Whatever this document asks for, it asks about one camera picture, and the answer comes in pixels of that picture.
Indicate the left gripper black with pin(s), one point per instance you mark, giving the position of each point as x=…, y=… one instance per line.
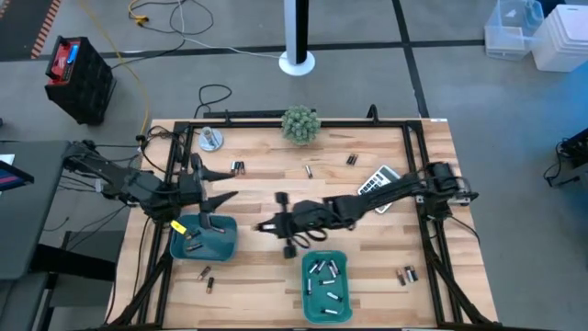
x=188, y=188

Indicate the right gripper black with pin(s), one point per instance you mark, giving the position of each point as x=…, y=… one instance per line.
x=308, y=216

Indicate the black copper-top AA battery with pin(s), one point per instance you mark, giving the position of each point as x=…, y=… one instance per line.
x=242, y=167
x=204, y=273
x=195, y=247
x=210, y=285
x=237, y=168
x=219, y=230
x=414, y=273
x=401, y=277
x=354, y=160
x=193, y=235
x=349, y=160

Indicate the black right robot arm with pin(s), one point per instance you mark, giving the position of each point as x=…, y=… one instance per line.
x=390, y=192

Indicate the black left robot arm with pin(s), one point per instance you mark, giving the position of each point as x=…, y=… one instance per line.
x=138, y=186

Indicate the chrome cylinder on round base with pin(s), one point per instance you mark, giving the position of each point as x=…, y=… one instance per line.
x=211, y=139

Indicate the yellow tape tag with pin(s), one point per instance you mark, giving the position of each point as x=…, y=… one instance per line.
x=178, y=227

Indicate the blue-teal plastic bin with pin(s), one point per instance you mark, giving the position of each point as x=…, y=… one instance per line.
x=220, y=248

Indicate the green-teal plastic bin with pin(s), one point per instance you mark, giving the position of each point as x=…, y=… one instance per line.
x=342, y=303

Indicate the green succulent in patterned pot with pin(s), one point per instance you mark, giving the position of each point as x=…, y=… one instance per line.
x=301, y=124

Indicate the white grey calculator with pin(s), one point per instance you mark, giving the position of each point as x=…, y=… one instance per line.
x=376, y=181

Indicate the white pole with round base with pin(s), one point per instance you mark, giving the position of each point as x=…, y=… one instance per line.
x=296, y=66

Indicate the black crate with red lid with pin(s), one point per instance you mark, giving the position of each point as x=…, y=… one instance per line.
x=87, y=87

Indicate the dark grey desk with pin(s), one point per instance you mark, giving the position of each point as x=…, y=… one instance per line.
x=32, y=220

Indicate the laptop with blue screen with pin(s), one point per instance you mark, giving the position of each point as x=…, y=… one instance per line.
x=11, y=177

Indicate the black mat with orange stripes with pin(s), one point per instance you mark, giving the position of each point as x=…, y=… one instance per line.
x=23, y=27

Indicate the clear plastic tub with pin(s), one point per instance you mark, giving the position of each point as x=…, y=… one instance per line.
x=510, y=41

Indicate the white plastic tub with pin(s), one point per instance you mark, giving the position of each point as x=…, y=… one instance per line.
x=565, y=41

